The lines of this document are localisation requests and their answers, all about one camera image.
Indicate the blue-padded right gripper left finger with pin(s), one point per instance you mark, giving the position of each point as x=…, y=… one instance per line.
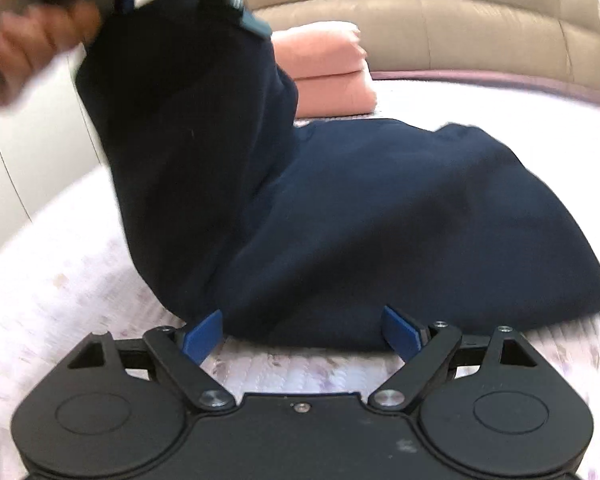
x=198, y=340

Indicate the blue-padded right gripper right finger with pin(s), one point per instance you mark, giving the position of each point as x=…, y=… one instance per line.
x=404, y=336

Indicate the navy blue striped jacket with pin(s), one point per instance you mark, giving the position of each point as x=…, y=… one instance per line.
x=301, y=236

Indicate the person's left hand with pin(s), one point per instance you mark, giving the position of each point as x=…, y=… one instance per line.
x=30, y=41

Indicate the floral quilted bed cover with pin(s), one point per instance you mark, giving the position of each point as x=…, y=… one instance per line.
x=68, y=273

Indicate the folded pink blanket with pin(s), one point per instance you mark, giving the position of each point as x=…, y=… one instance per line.
x=329, y=67

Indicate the beige leather headboard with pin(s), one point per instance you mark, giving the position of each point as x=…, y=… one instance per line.
x=554, y=39

